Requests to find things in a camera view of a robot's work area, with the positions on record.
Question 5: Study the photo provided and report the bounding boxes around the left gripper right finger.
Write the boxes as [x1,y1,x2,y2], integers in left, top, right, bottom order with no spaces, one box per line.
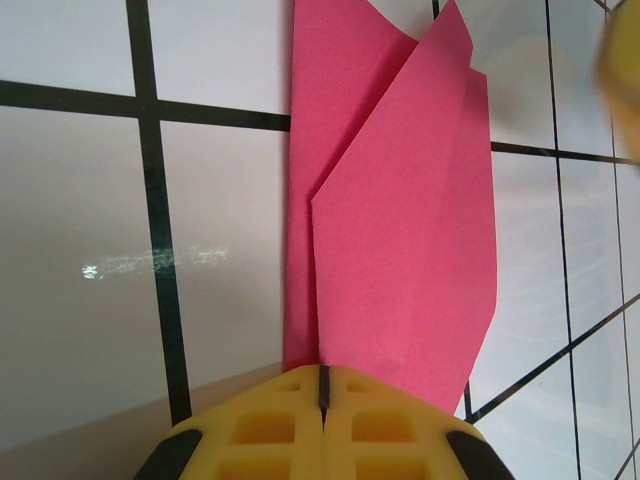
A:
[324,366,512,480]

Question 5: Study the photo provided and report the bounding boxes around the pink paper sheet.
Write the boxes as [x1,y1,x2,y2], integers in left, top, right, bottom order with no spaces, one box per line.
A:
[282,0,501,419]

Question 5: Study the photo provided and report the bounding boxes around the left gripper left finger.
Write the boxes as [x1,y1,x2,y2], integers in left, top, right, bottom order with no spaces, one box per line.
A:
[130,364,326,480]

